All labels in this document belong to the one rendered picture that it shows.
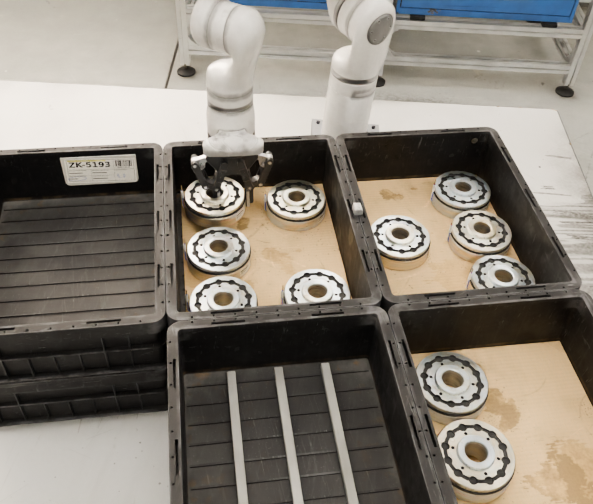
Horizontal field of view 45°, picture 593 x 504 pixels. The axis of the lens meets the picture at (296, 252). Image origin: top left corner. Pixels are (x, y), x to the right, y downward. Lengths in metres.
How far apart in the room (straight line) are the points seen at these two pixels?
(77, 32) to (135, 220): 2.41
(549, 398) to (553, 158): 0.78
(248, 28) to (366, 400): 0.54
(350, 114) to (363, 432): 0.66
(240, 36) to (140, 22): 2.66
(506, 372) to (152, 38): 2.73
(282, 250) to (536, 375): 0.44
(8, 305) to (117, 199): 0.28
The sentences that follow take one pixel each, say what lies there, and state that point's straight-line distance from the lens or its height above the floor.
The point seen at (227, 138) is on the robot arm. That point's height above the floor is 1.04.
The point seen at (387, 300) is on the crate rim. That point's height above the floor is 0.93.
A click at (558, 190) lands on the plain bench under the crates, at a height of 0.70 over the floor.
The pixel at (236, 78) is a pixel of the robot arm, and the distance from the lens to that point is 1.05.
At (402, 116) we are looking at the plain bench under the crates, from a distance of 1.77.
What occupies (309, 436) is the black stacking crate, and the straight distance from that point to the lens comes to 0.99.
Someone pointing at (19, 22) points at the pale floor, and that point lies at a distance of 3.76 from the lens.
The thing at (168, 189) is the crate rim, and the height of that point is 0.93.
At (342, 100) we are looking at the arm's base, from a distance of 1.40.
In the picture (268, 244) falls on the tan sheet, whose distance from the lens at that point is 1.21.
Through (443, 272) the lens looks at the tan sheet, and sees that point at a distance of 1.20.
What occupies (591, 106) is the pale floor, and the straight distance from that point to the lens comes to 3.38.
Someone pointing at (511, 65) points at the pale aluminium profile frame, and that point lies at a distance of 3.26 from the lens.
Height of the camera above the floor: 1.68
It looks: 45 degrees down
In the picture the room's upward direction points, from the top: 4 degrees clockwise
